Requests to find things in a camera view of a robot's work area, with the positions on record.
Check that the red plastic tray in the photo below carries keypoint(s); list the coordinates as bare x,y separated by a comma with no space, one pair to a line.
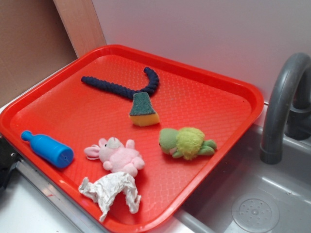
78,115

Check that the green and yellow sponge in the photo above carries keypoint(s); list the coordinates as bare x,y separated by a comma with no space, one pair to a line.
142,113

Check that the blue plastic toy bottle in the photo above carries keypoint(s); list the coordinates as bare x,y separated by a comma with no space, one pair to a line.
51,150

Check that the grey plastic faucet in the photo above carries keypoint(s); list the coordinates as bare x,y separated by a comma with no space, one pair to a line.
289,108

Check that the crumpled white paper towel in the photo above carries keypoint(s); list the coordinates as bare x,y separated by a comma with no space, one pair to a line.
104,191

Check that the green plush turtle toy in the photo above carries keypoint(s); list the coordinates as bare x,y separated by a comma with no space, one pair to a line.
187,143

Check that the pink plush bunny toy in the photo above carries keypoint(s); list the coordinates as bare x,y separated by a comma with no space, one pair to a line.
116,156

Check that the light wooden board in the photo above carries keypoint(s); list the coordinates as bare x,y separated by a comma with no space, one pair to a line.
81,24

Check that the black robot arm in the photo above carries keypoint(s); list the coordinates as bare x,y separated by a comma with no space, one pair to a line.
8,160

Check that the grey plastic sink basin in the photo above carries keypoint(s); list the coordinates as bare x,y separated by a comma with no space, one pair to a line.
244,195

